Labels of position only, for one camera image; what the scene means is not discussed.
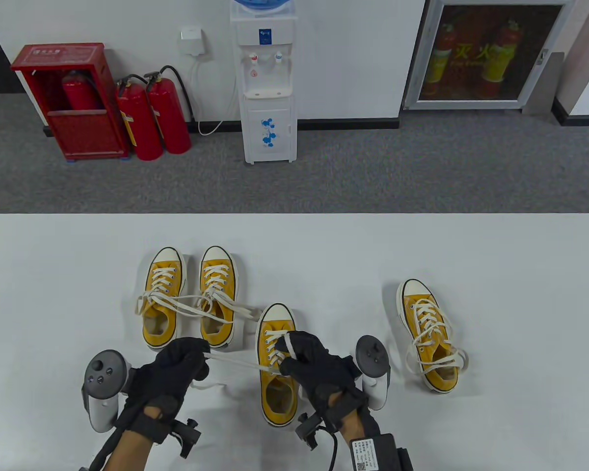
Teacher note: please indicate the person's left hand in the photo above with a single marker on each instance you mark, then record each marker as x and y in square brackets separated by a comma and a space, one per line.
[167, 373]

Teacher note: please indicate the person's right hand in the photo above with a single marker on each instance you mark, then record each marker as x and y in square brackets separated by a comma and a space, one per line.
[324, 368]

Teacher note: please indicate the yellow shoe with white laces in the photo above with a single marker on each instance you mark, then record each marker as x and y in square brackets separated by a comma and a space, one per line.
[277, 412]
[162, 274]
[412, 305]
[218, 272]

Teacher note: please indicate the person's right forearm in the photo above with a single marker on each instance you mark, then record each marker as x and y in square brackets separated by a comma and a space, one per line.
[358, 429]

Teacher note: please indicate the person's left forearm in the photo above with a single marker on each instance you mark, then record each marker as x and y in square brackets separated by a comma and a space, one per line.
[127, 451]

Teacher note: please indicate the gray tracking controller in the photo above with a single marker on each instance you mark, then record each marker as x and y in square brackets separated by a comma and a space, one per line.
[105, 373]
[373, 355]

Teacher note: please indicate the red fire extinguisher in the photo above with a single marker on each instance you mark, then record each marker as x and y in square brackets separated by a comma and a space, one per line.
[169, 117]
[142, 127]
[78, 95]

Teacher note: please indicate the red extinguisher floor cabinet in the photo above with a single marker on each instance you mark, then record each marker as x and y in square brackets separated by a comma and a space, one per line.
[83, 135]

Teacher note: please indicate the white water dispenser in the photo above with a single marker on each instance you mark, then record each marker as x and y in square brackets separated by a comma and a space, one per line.
[267, 88]

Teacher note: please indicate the red extinguisher behind glass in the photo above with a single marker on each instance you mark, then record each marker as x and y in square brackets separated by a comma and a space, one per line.
[441, 59]
[500, 59]

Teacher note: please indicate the gray metal panel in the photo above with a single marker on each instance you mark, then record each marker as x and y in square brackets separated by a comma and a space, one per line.
[545, 88]

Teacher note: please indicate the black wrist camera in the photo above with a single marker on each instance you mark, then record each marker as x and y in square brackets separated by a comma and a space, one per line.
[308, 429]
[186, 434]

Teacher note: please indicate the white wall box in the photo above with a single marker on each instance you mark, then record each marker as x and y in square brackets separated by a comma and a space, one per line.
[191, 41]

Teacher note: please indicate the glass door wall cabinet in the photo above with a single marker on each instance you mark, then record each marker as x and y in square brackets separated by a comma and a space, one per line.
[491, 54]

